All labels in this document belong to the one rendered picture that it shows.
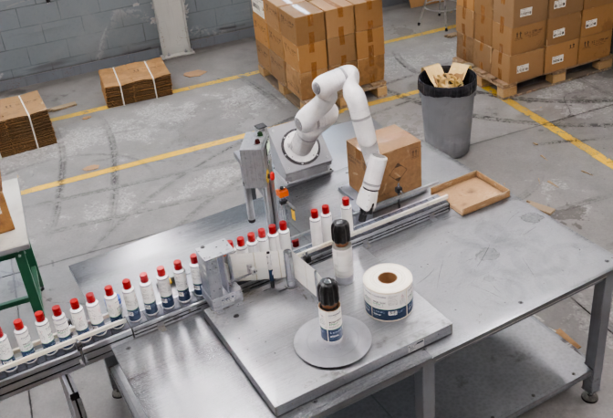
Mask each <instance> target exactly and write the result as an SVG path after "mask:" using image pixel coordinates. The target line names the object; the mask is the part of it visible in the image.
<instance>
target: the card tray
mask: <svg viewBox="0 0 613 418"><path fill-rule="evenodd" d="M434 194H438V195H439V196H444V195H445V194H448V199H446V200H447V201H448V202H449V203H450V207H451V209H453V210H454V211H456V212H457V213H459V214H460V215H462V216H464V215H466V214H469V213H471V212H474V211H476V210H479V209H481V208H484V207H485V206H487V205H490V204H494V203H496V202H499V201H501V200H503V199H505V198H507V197H510V190H509V189H507V188H506V187H504V186H502V185H501V184H499V183H498V182H496V181H494V180H493V179H491V178H489V177H488V176H486V175H484V174H483V173H481V172H479V171H477V170H476V171H473V172H469V173H466V174H465V175H462V176H459V177H457V178H454V179H452V180H450V181H448V182H445V183H441V184H438V185H436V186H433V187H431V195H434Z"/></svg>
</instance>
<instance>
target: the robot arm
mask: <svg viewBox="0 0 613 418"><path fill-rule="evenodd" d="M312 89H313V91H314V93H315V94H316V96H315V97H314V98H313V99H312V100H311V101H309V102H308V103H307V104H306V105H305V106H304V107H303V108H302V109H301V110H300V111H299V112H298V113H297V114H296V117H295V125H296V128H297V130H296V131H292V132H290V133H289V134H288V135H287V136H286V139H285V142H284V148H285V151H286V154H287V155H288V156H289V157H290V158H291V159H292V160H294V161H296V162H309V161H311V160H312V159H313V158H314V157H315V156H316V155H317V150H318V145H317V138H318V136H319V135H320V134H321V133H323V132H324V131H326V130H327V129H328V128H329V127H331V126H332V125H333V124H334V123H335V122H336V120H337V119H338V107H337V105H336V104H335V103H336V101H337V99H338V91H340V90H342V89H343V97H344V100H345V101H346V103H347V104H348V110H349V114H350V117H351V120H352V124H353V127H354V131H355V133H356V137H357V140H358V144H359V146H360V149H361V151H362V154H363V157H364V160H365V163H366V166H367V169H366V172H365V176H364V179H363V183H362V186H361V188H360V190H359V193H358V198H357V201H356V204H357V205H358V206H359V209H360V210H359V212H360V215H359V218H358V220H359V221H360V222H366V218H367V215H368V214H372V211H374V210H375V207H376V203H377V199H378V190H379V188H380V185H381V181H382V178H383V174H384V171H385V168H386V164H387V160H388V158H387V157H386V156H384V155H382V154H380V153H379V146H378V142H377V137H376V133H375V129H374V125H373V121H372V118H371V115H370V111H369V104H368V102H367V98H366V95H365V92H364V91H363V89H362V88H361V87H360V85H359V72H358V69H357V68H356V67H355V66H352V65H345V66H342V67H339V68H335V69H333V70H330V71H329V72H326V73H324V74H322V75H320V76H318V77H316V78H315V79H314V81H313V83H312Z"/></svg>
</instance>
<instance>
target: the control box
mask: <svg viewBox="0 0 613 418"><path fill-rule="evenodd" d="M267 137H268V133H266V132H264V131H263V137H261V138H258V137H257V131H248V132H246V133H245V136H244V139H243V142H242V145H241V147H240V150H239V152H240V158H241V164H242V171H243V177H244V188H245V189H246V188H266V186H267V185H268V183H269V179H268V178H267V174H268V173H270V172H271V171H272V169H273V166H272V159H271V161H270V163H269V167H268V164H267V158H268V155H267V156H266V148H265V144H266V141H267ZM255 139H259V140H260V142H261V144H260V145H255Z"/></svg>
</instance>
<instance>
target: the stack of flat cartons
mask: <svg viewBox="0 0 613 418"><path fill-rule="evenodd" d="M54 143H57V138H56V136H55V131H54V128H53V126H52V121H51V120H50V117H49V114H48V110H47V108H46V106H45V104H44V102H43V100H42V99H41V97H40V95H39V93H38V91H37V90H35V91H31V92H28V93H26V94H23V95H21V96H15V97H9V98H5V99H0V159H2V158H4V157H8V156H11V155H15V154H18V153H21V152H25V151H31V150H34V149H39V148H41V147H45V146H47V145H51V144H54Z"/></svg>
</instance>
